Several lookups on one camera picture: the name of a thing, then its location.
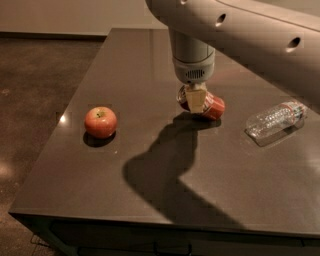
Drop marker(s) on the dark counter cabinet base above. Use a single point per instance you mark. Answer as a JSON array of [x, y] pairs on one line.
[[89, 237]]

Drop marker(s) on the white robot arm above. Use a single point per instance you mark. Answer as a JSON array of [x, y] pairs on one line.
[[278, 44]]

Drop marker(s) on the clear plastic water bottle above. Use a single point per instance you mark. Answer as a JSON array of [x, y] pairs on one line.
[[276, 119]]

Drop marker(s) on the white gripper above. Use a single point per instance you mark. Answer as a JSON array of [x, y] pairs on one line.
[[194, 72]]

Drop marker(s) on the red coke can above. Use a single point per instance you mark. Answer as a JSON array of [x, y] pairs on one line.
[[213, 109]]

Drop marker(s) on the red apple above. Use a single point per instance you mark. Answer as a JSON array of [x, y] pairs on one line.
[[100, 122]]

